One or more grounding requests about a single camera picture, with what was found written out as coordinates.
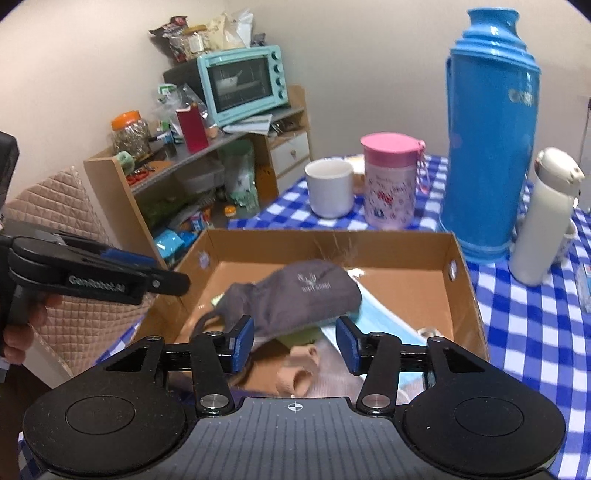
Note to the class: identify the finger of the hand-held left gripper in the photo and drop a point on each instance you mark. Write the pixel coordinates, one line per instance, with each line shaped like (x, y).
(166, 282)
(129, 258)

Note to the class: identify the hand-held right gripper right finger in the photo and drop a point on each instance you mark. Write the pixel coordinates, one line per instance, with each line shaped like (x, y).
(348, 344)

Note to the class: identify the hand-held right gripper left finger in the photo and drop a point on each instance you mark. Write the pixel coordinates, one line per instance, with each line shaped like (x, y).
(242, 344)

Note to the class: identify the blue face mask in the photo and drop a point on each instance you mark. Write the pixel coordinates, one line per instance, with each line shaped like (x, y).
(388, 318)

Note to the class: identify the brown cardboard box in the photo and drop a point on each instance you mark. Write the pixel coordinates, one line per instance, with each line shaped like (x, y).
(457, 304)

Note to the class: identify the person's left hand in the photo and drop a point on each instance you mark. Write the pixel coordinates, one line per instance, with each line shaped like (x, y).
(21, 344)

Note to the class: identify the blue snack packet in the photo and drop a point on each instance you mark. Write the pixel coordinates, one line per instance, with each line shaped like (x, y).
(171, 244)

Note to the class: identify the quilted beige chair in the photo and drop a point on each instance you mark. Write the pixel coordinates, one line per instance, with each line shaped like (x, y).
(60, 212)

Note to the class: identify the wooden shelf unit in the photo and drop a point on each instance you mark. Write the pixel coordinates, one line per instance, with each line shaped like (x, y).
(115, 194)

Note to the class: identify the orange lidded jar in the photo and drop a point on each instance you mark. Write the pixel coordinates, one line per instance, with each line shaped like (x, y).
(131, 136)

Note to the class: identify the green printed plastic bag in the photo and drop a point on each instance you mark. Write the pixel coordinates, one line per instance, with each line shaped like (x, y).
(240, 180)

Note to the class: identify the red box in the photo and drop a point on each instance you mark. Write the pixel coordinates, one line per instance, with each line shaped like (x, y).
(191, 131)

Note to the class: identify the white mug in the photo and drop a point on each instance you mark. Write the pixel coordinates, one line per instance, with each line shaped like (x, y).
(328, 189)

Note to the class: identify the pink lidded cup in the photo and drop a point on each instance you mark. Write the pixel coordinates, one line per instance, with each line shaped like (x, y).
(390, 184)

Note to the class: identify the white drawer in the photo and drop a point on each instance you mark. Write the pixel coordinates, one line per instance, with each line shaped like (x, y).
(288, 154)

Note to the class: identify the stack of papers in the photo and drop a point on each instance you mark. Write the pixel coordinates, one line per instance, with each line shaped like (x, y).
(249, 123)

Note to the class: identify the blue white checkered tablecloth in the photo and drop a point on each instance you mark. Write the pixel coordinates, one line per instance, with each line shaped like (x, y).
(531, 346)

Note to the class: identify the black appliance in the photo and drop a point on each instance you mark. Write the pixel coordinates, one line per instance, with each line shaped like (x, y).
(182, 83)

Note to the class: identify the teal toaster oven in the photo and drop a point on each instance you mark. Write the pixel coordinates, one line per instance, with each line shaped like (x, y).
(240, 83)

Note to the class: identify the white insulated bottle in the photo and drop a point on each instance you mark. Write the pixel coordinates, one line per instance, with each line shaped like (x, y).
(540, 221)

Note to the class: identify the pile of snack packets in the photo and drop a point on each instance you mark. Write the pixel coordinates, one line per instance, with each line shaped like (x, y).
(203, 34)

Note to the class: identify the patterned small cup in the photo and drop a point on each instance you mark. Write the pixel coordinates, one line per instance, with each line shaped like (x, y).
(565, 244)

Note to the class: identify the small clear plastic packet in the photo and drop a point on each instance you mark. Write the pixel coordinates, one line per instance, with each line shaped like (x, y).
(584, 288)

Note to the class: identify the blue thermos flask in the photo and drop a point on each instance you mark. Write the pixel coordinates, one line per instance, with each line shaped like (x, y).
(489, 138)

